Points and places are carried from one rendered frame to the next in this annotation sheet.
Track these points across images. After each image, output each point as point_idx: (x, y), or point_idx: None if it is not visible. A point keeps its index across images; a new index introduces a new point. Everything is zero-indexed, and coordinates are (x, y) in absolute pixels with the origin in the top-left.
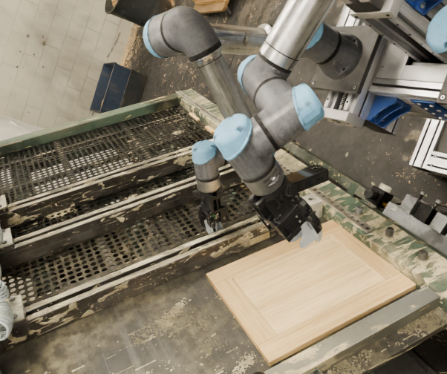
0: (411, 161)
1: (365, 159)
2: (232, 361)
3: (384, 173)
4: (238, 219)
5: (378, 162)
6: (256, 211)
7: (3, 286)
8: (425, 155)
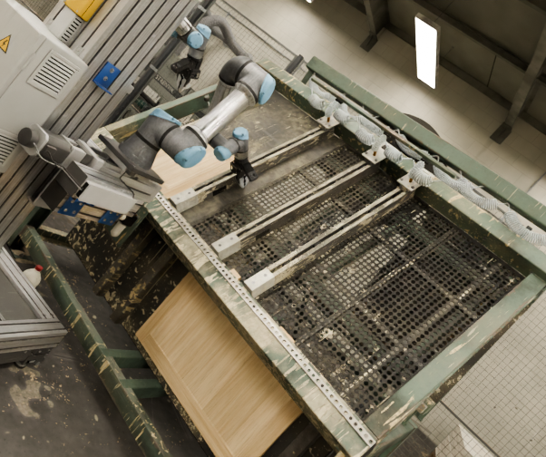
0: (63, 331)
1: (92, 444)
2: (221, 132)
3: (78, 413)
4: (230, 205)
5: (80, 427)
6: (218, 211)
7: (326, 110)
8: (51, 323)
